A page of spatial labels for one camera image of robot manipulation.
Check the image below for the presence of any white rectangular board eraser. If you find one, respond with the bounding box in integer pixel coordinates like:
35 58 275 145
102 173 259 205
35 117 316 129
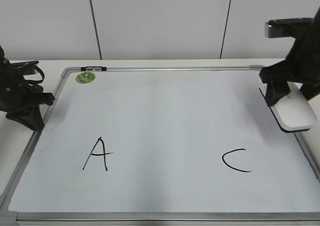
269 82 318 133

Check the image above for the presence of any black marker pen on frame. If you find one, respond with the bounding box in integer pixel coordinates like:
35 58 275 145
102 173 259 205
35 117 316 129
80 66 107 72

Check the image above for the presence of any white board with aluminium frame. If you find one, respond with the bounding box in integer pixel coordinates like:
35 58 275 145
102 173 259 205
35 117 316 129
2 67 320 225

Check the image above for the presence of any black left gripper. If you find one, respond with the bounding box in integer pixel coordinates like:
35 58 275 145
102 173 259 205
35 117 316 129
0 49 55 131

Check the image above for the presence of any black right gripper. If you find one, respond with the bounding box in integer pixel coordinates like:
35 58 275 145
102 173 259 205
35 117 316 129
259 11 320 107

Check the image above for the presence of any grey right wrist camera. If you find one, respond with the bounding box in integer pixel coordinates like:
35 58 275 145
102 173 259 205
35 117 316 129
264 17 314 38

